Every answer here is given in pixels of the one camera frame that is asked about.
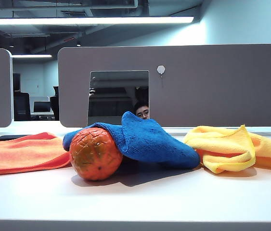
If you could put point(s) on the short ceiling light strip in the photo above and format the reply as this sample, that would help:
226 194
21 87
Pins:
31 56

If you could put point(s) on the small ceiling spotlight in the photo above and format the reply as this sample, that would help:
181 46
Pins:
78 44

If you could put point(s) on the long ceiling light strip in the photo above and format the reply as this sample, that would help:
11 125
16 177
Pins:
89 21

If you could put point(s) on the metal standing mirror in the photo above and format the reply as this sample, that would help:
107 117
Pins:
118 96

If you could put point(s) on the orange toy fruit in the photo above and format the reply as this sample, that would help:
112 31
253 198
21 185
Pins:
94 154

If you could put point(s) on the black flat phone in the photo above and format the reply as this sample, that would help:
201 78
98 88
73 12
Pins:
5 138

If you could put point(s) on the orange microfiber rag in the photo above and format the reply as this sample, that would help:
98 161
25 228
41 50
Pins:
24 154

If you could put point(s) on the white wall hook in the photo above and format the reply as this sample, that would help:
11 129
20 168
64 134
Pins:
161 69

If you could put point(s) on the black computer monitor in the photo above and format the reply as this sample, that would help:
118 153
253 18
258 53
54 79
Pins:
42 107

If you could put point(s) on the black office chair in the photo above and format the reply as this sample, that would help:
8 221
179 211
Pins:
22 106

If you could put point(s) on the yellow microfiber rag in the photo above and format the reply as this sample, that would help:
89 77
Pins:
222 144

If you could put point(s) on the blue microfiber rag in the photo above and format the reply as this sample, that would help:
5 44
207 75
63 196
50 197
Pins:
147 142

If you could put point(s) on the person in dark clothes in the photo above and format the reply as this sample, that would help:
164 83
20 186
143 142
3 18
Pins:
55 106

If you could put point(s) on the wide brown partition panel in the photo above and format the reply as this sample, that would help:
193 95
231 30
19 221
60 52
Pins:
222 96

